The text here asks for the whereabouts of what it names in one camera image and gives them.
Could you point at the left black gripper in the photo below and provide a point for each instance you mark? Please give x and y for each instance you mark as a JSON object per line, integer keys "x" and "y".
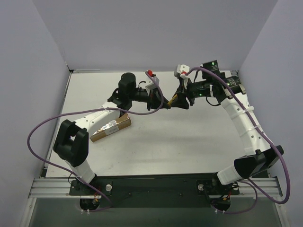
{"x": 153, "y": 100}

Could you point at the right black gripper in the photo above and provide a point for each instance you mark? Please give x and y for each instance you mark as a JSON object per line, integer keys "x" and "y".
{"x": 187, "y": 93}

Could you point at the yellow utility knife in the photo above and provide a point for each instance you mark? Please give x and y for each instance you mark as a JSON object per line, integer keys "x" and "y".
{"x": 172, "y": 99}

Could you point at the brown cardboard express box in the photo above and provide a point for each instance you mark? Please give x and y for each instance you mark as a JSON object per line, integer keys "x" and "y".
{"x": 112, "y": 127}

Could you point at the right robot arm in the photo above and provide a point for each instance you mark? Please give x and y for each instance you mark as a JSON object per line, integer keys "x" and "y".
{"x": 207, "y": 81}

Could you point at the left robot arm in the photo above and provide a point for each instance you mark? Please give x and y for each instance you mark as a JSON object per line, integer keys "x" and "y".
{"x": 72, "y": 141}

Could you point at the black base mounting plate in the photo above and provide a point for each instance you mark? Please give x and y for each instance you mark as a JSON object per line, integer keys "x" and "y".
{"x": 153, "y": 191}

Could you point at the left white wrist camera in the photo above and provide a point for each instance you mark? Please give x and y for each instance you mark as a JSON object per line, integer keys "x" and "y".
{"x": 153, "y": 81}

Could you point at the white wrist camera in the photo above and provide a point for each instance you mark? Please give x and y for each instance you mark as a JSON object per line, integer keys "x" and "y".
{"x": 153, "y": 81}
{"x": 181, "y": 73}

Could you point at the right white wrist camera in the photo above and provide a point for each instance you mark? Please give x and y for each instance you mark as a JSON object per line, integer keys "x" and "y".
{"x": 181, "y": 73}

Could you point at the aluminium front rail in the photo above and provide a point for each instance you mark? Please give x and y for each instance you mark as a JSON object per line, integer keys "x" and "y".
{"x": 60, "y": 188}

